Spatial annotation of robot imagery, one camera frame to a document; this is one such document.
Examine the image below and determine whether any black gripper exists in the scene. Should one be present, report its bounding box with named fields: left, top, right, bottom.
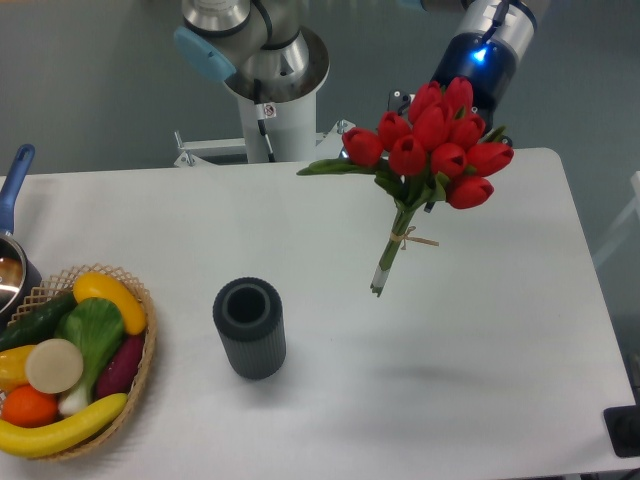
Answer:
left=387, top=33, right=517, bottom=146

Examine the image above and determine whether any red tulip bouquet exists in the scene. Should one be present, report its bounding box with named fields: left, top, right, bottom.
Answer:
left=299, top=77, right=514, bottom=295

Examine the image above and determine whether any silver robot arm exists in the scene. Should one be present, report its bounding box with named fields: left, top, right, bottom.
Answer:
left=173, top=1, right=549, bottom=163

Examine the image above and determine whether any dark grey ribbed vase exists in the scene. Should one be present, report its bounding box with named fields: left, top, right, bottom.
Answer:
left=212, top=277, right=286, bottom=380

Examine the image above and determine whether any black device at edge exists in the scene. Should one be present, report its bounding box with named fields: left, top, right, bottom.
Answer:
left=603, top=405, right=639, bottom=458

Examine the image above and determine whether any green bok choy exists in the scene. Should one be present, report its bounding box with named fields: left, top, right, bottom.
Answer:
left=55, top=298, right=124, bottom=417

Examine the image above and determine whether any purple eggplant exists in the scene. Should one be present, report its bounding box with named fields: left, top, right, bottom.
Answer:
left=95, top=335, right=144, bottom=399

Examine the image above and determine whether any woven wicker basket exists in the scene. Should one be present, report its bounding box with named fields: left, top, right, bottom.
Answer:
left=9, top=264, right=157, bottom=461

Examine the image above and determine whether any dark green cucumber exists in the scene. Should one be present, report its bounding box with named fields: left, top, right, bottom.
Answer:
left=1, top=292, right=77, bottom=351

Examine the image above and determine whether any beige round slice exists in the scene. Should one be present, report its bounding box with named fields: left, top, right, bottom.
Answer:
left=25, top=338, right=84, bottom=394

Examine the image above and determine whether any yellow pepper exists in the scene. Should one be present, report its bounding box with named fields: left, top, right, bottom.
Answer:
left=0, top=345, right=35, bottom=392

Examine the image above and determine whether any orange fruit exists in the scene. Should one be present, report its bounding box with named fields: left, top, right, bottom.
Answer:
left=1, top=385, right=58, bottom=428

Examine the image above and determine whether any yellow banana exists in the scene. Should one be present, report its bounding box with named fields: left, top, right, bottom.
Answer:
left=1, top=393, right=128, bottom=459

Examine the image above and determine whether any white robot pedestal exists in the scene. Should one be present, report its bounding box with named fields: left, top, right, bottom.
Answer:
left=225, top=27, right=330, bottom=163

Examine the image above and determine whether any blue handled saucepan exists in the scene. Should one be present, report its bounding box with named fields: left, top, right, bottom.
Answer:
left=1, top=144, right=41, bottom=331

